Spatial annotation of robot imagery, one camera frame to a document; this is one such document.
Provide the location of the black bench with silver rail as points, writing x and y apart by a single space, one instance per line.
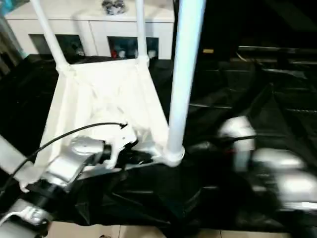
282 57

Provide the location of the white plastic table top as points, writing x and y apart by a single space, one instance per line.
109 94

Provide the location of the black plastic mat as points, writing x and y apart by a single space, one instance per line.
267 99

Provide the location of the white plastic table leg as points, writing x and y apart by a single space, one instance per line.
12 158
49 34
184 74
141 29

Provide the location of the dark crumpled bundle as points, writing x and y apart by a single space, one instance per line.
113 7

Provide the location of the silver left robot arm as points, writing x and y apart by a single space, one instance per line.
69 163

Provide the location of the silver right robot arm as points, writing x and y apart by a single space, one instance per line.
287 178

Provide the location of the small yellow label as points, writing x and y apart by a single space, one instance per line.
208 50

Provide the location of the light blue plastic film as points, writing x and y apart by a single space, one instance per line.
6 6

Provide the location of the white cabinet with glass doors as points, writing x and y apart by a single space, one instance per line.
89 15

